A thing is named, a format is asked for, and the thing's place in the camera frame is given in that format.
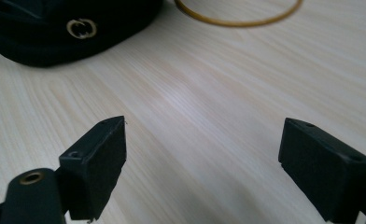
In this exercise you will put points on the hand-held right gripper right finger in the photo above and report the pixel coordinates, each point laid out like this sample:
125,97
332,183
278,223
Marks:
321,168

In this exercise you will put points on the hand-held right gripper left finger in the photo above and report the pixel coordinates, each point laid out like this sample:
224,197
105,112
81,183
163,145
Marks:
92,168

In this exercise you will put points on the black bag with gold logo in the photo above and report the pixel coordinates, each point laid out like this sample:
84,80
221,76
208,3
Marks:
41,31

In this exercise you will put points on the yellow rubber band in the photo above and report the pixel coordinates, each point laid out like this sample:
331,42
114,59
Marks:
240,22

